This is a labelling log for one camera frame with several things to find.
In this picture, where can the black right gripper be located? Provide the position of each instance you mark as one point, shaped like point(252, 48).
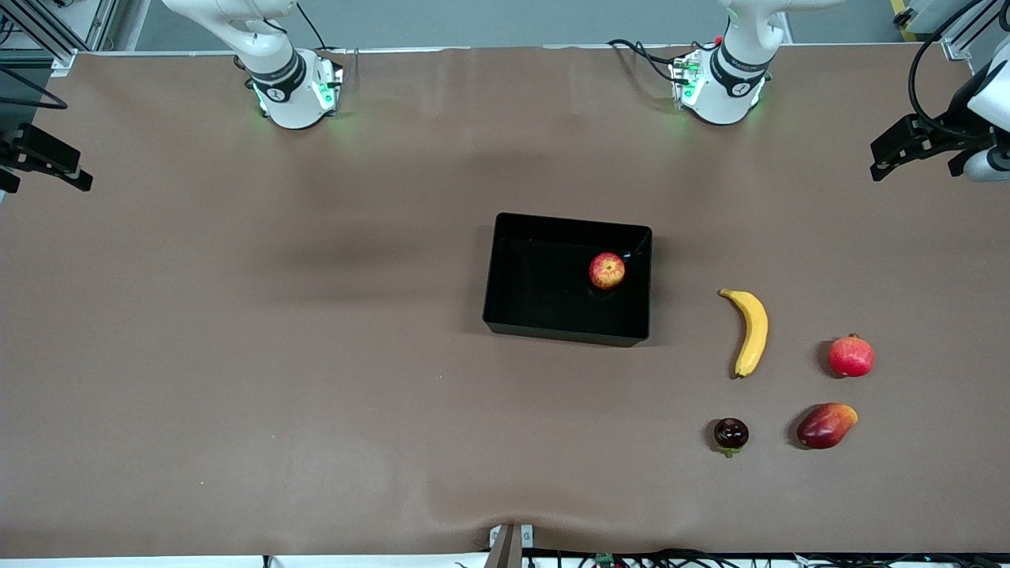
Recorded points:
point(17, 150)

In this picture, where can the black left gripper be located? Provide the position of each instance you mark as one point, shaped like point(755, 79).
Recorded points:
point(944, 133)

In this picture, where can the yellow banana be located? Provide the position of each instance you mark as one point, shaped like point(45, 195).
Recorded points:
point(755, 323)

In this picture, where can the red yellow apple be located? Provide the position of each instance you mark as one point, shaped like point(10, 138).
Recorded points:
point(607, 270)

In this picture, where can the black plastic box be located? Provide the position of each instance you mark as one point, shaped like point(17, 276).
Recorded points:
point(536, 284)

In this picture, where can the red pomegranate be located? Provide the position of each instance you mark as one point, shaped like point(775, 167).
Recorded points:
point(852, 357)

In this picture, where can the red yellow mango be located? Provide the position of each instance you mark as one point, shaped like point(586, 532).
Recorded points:
point(824, 427)

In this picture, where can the dark purple mangosteen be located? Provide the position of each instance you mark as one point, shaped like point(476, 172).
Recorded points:
point(731, 434)

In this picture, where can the brown table cover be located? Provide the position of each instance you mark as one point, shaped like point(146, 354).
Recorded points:
point(505, 434)

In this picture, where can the aluminium frame profile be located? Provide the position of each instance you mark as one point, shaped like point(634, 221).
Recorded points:
point(39, 28)
point(955, 46)

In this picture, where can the grey metal bracket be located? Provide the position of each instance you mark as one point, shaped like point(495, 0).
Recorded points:
point(509, 546)

